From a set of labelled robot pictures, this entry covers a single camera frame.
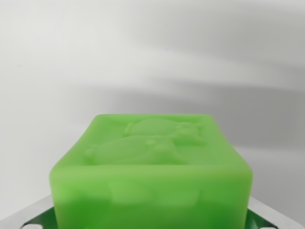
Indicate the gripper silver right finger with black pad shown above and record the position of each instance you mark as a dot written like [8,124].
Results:
[267,217]

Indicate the translucent green cube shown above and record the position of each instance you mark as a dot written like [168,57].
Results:
[150,190]

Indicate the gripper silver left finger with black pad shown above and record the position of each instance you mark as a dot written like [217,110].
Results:
[31,214]

